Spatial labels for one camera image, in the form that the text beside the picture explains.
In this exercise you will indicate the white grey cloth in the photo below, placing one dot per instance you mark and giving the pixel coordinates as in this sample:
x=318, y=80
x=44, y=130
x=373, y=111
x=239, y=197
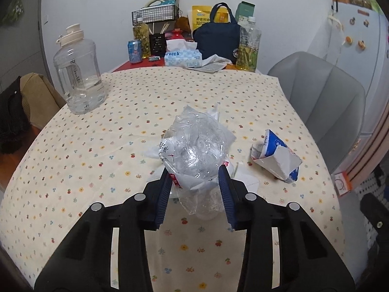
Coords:
x=215, y=62

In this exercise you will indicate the grey padded chair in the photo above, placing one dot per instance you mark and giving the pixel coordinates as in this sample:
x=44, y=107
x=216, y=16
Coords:
x=322, y=91

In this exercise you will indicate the wooden chopsticks bundle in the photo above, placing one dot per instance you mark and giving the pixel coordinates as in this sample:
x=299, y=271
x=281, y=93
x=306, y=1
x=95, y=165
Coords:
x=165, y=27

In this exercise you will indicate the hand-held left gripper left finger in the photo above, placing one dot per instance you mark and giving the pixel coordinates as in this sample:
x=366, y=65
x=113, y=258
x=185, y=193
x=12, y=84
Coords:
x=162, y=200

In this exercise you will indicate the yellow snack bag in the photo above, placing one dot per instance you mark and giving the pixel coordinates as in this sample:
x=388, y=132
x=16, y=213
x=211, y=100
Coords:
x=200, y=15

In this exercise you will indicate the small flat sachet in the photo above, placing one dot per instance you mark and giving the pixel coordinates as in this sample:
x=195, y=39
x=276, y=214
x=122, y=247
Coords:
x=153, y=58

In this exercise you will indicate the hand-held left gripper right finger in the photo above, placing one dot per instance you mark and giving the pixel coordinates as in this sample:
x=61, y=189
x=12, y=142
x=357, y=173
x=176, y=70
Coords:
x=226, y=197

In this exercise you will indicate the large clear water jug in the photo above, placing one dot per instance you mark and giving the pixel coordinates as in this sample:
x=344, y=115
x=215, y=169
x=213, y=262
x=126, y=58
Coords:
x=79, y=76

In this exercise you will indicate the white crumpled tissue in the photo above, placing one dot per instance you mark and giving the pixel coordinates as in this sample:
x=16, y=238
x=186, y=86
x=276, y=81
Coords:
x=246, y=179

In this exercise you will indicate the orange round fridge magnet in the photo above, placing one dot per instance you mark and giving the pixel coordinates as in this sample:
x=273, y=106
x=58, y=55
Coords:
x=349, y=40

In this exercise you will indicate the light blue packet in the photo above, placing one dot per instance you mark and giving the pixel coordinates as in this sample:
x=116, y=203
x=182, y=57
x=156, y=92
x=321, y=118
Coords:
x=166, y=2

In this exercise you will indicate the brown plush toy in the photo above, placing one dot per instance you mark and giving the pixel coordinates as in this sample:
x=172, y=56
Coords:
x=183, y=23

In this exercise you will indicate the crushed clear plastic bottle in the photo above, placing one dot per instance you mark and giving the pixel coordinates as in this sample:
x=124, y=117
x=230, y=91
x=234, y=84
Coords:
x=194, y=149

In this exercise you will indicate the small orange white box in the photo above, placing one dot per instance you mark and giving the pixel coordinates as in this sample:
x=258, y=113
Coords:
x=342, y=184

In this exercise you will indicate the navy lunch bag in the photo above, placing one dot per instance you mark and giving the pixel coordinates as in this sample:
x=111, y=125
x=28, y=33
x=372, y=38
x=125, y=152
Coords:
x=215, y=36

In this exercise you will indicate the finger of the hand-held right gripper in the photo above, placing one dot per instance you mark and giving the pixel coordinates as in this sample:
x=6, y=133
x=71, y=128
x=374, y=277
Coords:
x=376, y=210

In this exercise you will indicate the black dotted white mat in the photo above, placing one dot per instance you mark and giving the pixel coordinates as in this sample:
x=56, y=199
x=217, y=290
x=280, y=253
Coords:
x=369, y=185

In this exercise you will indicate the green patterned wall hanging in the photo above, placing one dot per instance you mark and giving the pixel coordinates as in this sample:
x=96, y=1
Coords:
x=12, y=9

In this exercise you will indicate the white refrigerator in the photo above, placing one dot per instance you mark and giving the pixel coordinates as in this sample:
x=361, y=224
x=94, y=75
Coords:
x=373, y=67

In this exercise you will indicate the crushed blue white carton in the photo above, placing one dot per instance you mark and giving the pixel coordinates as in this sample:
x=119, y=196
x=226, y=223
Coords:
x=273, y=161

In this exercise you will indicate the blue soda can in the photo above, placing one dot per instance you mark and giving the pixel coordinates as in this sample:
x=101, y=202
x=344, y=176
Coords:
x=135, y=51

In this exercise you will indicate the black utensil holder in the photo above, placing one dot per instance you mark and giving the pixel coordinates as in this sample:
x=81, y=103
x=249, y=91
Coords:
x=157, y=45

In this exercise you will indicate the floral print tablecloth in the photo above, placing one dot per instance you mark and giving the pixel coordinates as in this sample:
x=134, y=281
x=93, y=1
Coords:
x=106, y=146

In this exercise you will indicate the bottle with yellow flower tea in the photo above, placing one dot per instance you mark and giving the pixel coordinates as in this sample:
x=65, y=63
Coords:
x=141, y=36

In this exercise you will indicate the white hanging tote bag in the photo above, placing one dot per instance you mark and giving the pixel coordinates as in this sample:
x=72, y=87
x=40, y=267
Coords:
x=335, y=39

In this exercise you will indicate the clear bottle with yellow drink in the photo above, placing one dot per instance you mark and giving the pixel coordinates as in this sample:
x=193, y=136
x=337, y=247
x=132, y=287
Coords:
x=248, y=48

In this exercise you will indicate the black garment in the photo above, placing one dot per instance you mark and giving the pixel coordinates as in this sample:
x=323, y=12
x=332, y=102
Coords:
x=12, y=112

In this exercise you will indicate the yellow figure fridge magnet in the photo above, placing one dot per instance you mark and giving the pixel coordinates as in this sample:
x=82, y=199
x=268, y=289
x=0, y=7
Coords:
x=361, y=44

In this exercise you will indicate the light blue tissue box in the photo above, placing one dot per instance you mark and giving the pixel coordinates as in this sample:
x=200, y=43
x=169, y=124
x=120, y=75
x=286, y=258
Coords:
x=182, y=59

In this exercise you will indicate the red bottle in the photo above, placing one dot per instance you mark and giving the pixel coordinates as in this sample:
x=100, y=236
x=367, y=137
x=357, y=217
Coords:
x=177, y=35

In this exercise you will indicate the green carton box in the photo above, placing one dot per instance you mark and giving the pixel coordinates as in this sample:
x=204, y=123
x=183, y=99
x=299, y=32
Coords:
x=244, y=10

